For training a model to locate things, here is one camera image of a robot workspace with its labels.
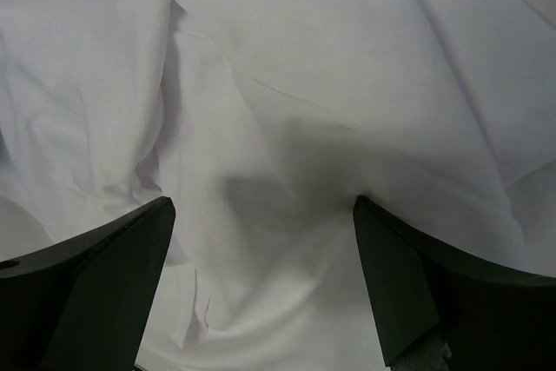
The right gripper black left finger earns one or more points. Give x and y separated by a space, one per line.
83 304

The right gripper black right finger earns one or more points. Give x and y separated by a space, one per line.
437 307

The white t-shirt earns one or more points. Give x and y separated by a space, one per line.
263 120

